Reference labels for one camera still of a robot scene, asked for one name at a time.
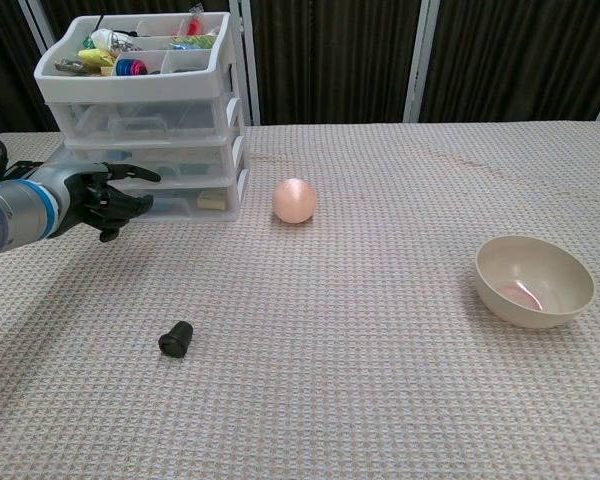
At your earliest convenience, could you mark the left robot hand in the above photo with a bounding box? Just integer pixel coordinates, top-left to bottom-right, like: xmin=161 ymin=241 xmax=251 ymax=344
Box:
xmin=57 ymin=162 xmax=162 ymax=244

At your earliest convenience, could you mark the white plastic drawer organizer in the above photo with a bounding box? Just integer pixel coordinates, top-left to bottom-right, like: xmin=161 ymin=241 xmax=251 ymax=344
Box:
xmin=33 ymin=10 xmax=251 ymax=225

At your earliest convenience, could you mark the small black rubber cap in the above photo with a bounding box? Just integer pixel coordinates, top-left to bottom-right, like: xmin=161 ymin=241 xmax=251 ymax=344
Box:
xmin=157 ymin=321 xmax=195 ymax=359

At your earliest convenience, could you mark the black folding stand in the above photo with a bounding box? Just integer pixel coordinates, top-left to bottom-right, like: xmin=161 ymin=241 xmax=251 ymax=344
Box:
xmin=2 ymin=158 xmax=49 ymax=181

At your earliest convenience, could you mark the cream block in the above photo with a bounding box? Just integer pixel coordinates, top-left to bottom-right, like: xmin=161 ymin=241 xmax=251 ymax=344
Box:
xmin=197 ymin=188 xmax=230 ymax=211

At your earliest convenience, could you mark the blue red disc stack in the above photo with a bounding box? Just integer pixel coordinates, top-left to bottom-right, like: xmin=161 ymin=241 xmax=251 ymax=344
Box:
xmin=114 ymin=58 xmax=149 ymax=77

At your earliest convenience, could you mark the yellow packet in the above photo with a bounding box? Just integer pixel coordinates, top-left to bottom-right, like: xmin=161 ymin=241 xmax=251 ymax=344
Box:
xmin=77 ymin=47 xmax=119 ymax=66

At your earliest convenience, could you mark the white rolled object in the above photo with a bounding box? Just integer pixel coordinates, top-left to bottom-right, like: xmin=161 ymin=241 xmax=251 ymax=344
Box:
xmin=88 ymin=28 xmax=126 ymax=51

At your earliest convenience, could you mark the blue green packet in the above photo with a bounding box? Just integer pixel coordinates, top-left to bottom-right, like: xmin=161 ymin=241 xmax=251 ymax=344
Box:
xmin=168 ymin=33 xmax=219 ymax=51

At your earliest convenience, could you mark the peach ball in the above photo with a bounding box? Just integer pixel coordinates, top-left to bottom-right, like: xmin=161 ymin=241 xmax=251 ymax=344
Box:
xmin=271 ymin=177 xmax=319 ymax=225

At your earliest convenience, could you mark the red white packet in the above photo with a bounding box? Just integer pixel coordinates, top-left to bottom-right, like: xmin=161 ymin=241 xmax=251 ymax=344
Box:
xmin=183 ymin=3 xmax=207 ymax=35

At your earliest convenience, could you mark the beige woven tablecloth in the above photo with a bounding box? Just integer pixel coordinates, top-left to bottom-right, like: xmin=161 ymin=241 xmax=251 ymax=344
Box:
xmin=0 ymin=118 xmax=600 ymax=480

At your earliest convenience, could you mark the beige bowl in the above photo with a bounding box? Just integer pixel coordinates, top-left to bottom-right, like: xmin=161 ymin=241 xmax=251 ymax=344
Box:
xmin=474 ymin=234 xmax=595 ymax=330

